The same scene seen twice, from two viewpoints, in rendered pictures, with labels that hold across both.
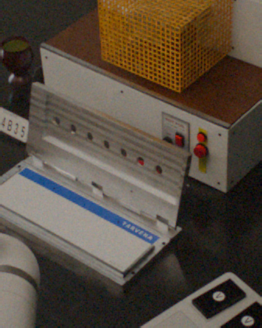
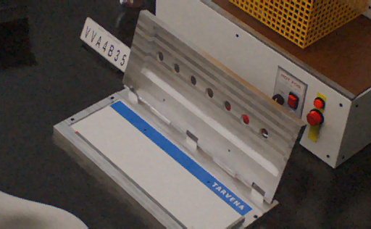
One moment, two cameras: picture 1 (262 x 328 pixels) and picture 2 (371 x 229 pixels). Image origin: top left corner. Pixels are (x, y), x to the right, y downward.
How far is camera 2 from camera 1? 0.53 m
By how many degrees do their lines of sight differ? 4
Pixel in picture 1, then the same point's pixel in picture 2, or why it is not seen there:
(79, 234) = (163, 188)
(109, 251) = (193, 214)
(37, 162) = (132, 97)
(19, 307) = not seen: outside the picture
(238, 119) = (365, 91)
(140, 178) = (242, 138)
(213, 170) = (324, 141)
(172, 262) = not seen: outside the picture
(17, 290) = not seen: outside the picture
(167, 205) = (267, 175)
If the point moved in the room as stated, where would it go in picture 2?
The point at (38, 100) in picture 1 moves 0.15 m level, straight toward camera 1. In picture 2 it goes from (144, 30) to (141, 78)
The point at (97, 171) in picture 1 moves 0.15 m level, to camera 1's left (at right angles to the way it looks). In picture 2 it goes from (194, 120) to (120, 111)
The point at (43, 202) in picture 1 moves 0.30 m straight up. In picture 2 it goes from (130, 143) to (131, 25)
